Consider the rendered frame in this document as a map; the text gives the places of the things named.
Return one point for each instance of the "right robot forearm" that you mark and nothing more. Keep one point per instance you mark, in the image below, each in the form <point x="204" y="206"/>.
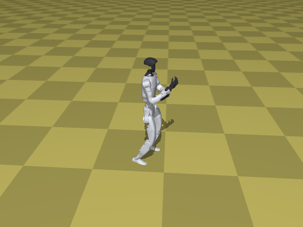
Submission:
<point x="160" y="96"/>

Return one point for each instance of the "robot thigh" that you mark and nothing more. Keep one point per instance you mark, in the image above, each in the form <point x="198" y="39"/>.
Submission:
<point x="158" y="118"/>
<point x="151" y="127"/>

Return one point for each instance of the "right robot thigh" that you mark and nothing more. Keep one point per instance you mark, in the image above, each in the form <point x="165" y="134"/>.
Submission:
<point x="151" y="127"/>

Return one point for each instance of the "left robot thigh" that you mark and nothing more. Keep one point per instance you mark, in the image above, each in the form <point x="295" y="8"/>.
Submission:
<point x="158" y="118"/>

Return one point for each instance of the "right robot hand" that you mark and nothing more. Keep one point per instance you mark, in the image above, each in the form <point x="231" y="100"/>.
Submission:
<point x="172" y="85"/>

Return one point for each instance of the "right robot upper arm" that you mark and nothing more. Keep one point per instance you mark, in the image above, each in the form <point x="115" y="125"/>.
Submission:
<point x="147" y="87"/>

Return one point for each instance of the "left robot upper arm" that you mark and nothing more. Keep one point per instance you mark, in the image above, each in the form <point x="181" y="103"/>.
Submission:
<point x="158" y="83"/>

